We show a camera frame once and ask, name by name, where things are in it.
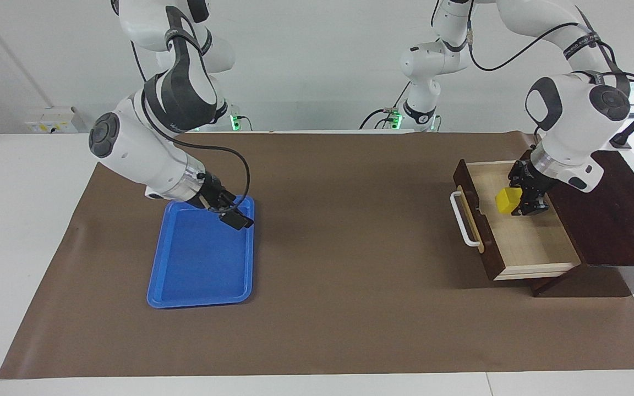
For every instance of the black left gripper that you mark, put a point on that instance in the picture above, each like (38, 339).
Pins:
(531, 179)

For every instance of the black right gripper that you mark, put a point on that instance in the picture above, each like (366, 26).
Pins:
(209, 192)

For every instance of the yellow cube block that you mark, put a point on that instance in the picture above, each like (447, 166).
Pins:
(507, 201)

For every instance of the wooden drawer with dark front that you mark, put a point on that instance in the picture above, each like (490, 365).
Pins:
(531, 242)

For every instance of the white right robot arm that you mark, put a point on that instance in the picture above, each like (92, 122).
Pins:
(141, 148)

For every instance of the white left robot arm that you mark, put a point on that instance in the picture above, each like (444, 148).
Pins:
(570, 110)

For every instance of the dark wooden drawer cabinet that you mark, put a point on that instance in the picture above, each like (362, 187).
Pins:
(625, 220)

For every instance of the blue plastic tray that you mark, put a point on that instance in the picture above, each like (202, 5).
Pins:
(201, 264)

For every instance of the brown paper table mat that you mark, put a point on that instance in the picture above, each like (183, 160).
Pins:
(350, 275)

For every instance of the white wall power box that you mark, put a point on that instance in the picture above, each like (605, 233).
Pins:
(53, 120)

